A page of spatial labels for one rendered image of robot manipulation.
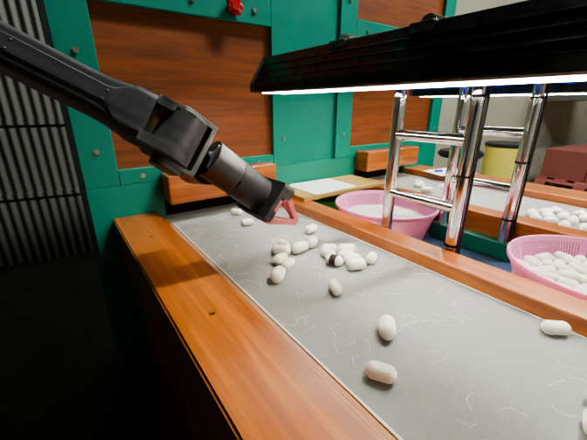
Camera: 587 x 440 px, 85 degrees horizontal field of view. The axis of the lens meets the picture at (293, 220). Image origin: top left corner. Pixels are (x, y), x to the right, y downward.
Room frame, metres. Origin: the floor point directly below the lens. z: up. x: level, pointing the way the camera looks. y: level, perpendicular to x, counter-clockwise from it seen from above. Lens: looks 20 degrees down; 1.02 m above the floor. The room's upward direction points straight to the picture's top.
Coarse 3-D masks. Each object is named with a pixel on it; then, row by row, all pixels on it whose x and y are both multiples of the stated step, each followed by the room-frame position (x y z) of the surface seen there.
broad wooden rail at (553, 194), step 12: (408, 168) 1.33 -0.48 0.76; (420, 168) 1.32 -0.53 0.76; (432, 168) 1.32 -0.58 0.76; (444, 180) 1.20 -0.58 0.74; (492, 180) 1.11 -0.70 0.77; (504, 180) 1.11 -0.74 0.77; (504, 192) 1.03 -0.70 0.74; (528, 192) 0.97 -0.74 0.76; (540, 192) 0.95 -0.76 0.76; (552, 192) 0.94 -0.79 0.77; (564, 192) 0.94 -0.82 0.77; (576, 192) 0.94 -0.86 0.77; (576, 204) 0.88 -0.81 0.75
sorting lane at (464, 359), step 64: (256, 256) 0.56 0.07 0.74; (320, 256) 0.56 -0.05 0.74; (384, 256) 0.56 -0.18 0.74; (320, 320) 0.36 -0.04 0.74; (448, 320) 0.36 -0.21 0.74; (512, 320) 0.36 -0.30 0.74; (384, 384) 0.26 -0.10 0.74; (448, 384) 0.26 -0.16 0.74; (512, 384) 0.26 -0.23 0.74; (576, 384) 0.26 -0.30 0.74
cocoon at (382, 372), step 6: (366, 366) 0.27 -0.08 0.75; (372, 366) 0.26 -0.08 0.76; (378, 366) 0.26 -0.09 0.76; (384, 366) 0.26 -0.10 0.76; (390, 366) 0.26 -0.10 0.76; (366, 372) 0.26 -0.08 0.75; (372, 372) 0.26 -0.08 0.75; (378, 372) 0.26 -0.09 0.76; (384, 372) 0.26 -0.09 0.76; (390, 372) 0.26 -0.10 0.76; (396, 372) 0.26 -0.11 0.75; (372, 378) 0.26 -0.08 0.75; (378, 378) 0.26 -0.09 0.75; (384, 378) 0.25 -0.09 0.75; (390, 378) 0.25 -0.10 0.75; (396, 378) 0.26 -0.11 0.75
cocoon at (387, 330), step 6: (384, 318) 0.34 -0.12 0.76; (390, 318) 0.34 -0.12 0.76; (378, 324) 0.34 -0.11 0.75; (384, 324) 0.33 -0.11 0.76; (390, 324) 0.33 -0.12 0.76; (378, 330) 0.33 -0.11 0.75; (384, 330) 0.32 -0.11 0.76; (390, 330) 0.32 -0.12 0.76; (396, 330) 0.32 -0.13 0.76; (384, 336) 0.32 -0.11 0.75; (390, 336) 0.32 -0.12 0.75
